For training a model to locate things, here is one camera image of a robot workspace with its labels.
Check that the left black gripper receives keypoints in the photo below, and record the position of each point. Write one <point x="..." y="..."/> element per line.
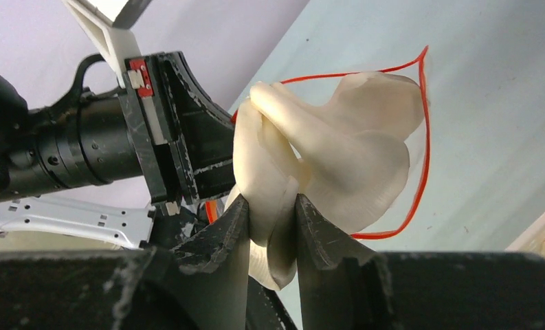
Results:
<point x="182" y="138"/>

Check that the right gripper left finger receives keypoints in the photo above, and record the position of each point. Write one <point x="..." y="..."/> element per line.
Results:
<point x="211" y="277"/>

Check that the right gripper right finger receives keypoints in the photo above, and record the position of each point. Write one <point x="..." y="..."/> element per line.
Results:
<point x="343" y="284"/>

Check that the clear zip top bag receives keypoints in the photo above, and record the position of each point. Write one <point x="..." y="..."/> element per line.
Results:
<point x="390" y="150"/>

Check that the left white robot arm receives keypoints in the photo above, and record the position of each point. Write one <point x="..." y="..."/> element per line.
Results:
<point x="81" y="140"/>

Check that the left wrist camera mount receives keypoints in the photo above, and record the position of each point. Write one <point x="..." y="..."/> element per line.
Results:
<point x="108" y="25"/>

